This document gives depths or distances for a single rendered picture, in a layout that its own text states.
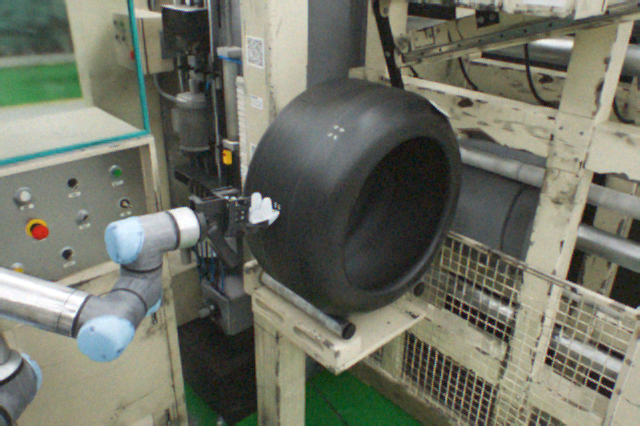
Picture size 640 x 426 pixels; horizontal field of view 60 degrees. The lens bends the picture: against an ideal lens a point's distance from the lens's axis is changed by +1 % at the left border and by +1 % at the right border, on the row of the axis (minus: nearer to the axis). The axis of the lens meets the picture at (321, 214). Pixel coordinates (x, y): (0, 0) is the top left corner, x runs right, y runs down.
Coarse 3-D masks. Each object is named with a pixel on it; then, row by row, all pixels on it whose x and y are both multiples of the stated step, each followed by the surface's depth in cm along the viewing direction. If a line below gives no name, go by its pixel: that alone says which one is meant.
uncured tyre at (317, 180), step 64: (320, 128) 117; (384, 128) 116; (448, 128) 132; (256, 192) 123; (320, 192) 112; (384, 192) 166; (448, 192) 143; (256, 256) 133; (320, 256) 116; (384, 256) 160
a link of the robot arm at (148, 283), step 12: (120, 264) 98; (120, 276) 99; (132, 276) 97; (144, 276) 97; (156, 276) 99; (132, 288) 94; (144, 288) 96; (156, 288) 100; (144, 300) 95; (156, 300) 102
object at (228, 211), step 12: (216, 192) 108; (228, 192) 109; (192, 204) 104; (204, 204) 102; (216, 204) 104; (228, 204) 104; (240, 204) 107; (204, 216) 103; (216, 216) 106; (228, 216) 105; (240, 216) 109; (204, 228) 102; (228, 228) 106; (240, 228) 108; (204, 240) 104
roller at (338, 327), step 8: (264, 272) 156; (264, 280) 155; (272, 280) 153; (272, 288) 153; (280, 288) 150; (288, 296) 148; (296, 296) 146; (296, 304) 146; (304, 304) 144; (312, 312) 142; (320, 312) 140; (320, 320) 140; (328, 320) 138; (336, 320) 137; (344, 320) 136; (336, 328) 136; (344, 328) 135; (352, 328) 136; (344, 336) 135; (352, 336) 137
